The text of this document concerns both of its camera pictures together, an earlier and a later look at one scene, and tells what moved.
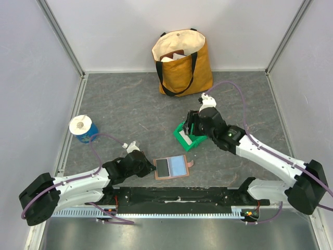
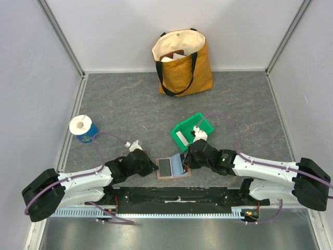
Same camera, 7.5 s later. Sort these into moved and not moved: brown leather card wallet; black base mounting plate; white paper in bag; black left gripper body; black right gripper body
Moved: black right gripper body
Not moved: brown leather card wallet; black left gripper body; black base mounting plate; white paper in bag
